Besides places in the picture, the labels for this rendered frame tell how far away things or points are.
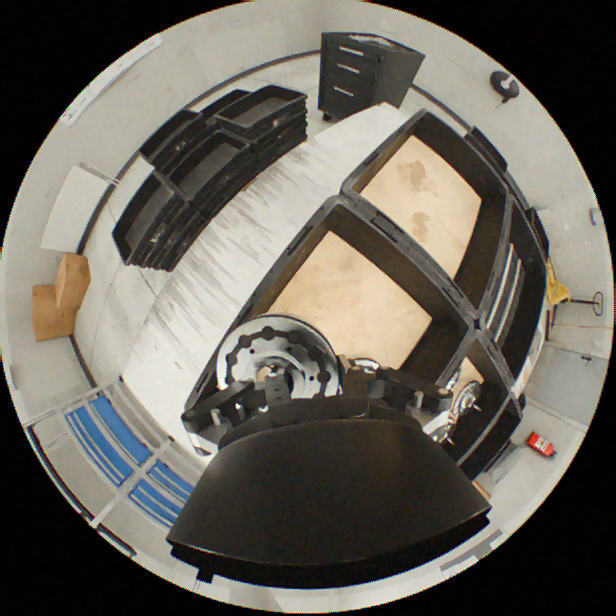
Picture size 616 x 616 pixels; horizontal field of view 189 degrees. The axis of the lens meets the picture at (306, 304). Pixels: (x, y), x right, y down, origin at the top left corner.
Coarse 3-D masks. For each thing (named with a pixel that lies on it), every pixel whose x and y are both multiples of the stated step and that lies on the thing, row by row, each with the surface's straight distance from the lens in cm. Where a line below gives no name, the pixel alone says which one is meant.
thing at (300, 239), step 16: (320, 208) 24; (352, 208) 25; (320, 224) 23; (368, 224) 24; (304, 240) 22; (400, 240) 26; (288, 256) 22; (416, 256) 26; (272, 272) 23; (432, 272) 27; (256, 288) 22; (448, 288) 29; (256, 304) 22; (240, 320) 23; (464, 320) 32; (224, 336) 24; (464, 336) 33; (208, 368) 27; (448, 368) 32; (192, 400) 31
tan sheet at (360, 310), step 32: (320, 256) 32; (352, 256) 33; (288, 288) 32; (320, 288) 31; (352, 288) 32; (384, 288) 34; (320, 320) 32; (352, 320) 33; (384, 320) 34; (416, 320) 38; (352, 352) 34; (384, 352) 36
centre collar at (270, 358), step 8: (264, 352) 15; (272, 352) 14; (280, 352) 14; (256, 360) 14; (264, 360) 14; (272, 360) 14; (280, 360) 14; (288, 360) 14; (248, 368) 15; (256, 368) 15; (288, 368) 14; (296, 368) 14; (248, 376) 15; (256, 376) 15; (296, 376) 14; (304, 376) 15; (296, 384) 15; (304, 384) 15; (296, 392) 15
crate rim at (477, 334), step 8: (472, 336) 35; (480, 336) 37; (472, 344) 35; (480, 344) 38; (488, 344) 40; (464, 352) 34; (488, 352) 40; (496, 360) 44; (456, 368) 34; (496, 368) 46; (448, 376) 33; (504, 376) 51; (504, 384) 54; (504, 400) 58; (496, 416) 58; (488, 424) 57; (464, 456) 59; (456, 464) 59
